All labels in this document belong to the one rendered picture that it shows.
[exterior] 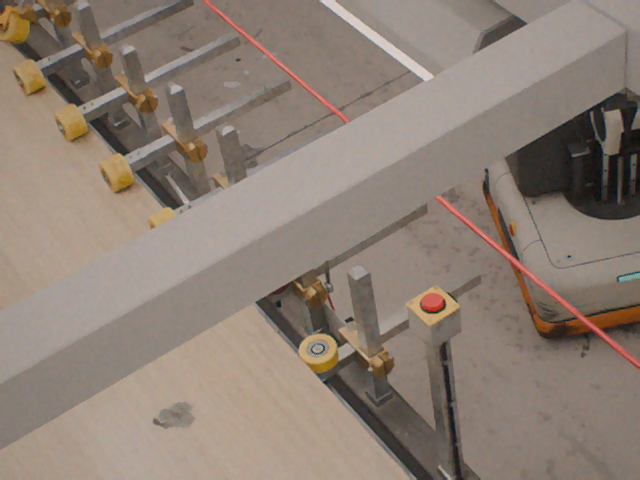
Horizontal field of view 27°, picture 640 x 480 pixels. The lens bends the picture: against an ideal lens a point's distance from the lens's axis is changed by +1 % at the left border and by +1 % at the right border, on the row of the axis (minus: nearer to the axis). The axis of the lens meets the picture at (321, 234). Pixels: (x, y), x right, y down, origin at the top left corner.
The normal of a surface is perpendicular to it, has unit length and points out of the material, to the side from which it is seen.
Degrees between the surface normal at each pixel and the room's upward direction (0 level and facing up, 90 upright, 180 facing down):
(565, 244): 0
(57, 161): 0
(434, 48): 61
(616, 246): 0
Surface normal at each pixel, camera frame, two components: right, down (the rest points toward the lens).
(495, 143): 0.55, 0.53
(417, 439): -0.14, -0.70
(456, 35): -0.79, 0.07
